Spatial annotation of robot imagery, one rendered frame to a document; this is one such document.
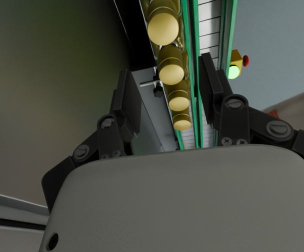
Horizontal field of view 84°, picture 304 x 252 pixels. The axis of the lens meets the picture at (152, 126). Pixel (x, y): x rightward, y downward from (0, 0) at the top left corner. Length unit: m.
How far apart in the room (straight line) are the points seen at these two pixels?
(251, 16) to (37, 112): 0.86
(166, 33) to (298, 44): 0.94
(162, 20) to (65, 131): 0.15
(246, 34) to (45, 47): 0.84
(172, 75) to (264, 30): 0.77
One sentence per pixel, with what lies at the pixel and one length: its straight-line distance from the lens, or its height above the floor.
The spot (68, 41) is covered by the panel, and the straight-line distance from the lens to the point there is 0.26.
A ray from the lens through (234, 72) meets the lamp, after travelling 0.67.
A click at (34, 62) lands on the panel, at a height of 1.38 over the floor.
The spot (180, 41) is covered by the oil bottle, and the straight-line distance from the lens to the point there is 0.29.
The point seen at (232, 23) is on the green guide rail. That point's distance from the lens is 0.45.
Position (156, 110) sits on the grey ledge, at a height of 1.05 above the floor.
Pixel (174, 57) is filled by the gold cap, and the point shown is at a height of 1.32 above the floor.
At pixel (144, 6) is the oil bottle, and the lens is 0.27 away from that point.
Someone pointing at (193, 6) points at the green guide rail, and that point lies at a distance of 0.41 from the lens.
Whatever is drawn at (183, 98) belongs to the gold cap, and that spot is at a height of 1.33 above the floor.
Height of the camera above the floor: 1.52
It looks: 36 degrees down
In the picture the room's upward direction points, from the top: 180 degrees counter-clockwise
